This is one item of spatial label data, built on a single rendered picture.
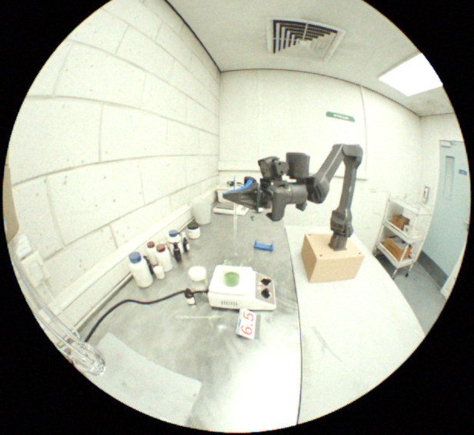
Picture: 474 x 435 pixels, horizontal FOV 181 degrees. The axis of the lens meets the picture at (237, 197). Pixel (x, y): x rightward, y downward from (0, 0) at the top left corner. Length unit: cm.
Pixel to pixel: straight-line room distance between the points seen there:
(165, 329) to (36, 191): 53
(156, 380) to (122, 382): 10
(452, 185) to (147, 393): 325
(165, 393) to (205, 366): 14
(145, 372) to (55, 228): 45
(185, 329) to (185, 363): 11
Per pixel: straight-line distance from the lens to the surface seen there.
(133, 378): 48
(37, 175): 54
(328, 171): 46
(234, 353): 45
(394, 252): 252
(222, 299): 47
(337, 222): 58
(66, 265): 60
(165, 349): 48
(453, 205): 299
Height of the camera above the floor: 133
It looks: 15 degrees down
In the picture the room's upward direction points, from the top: straight up
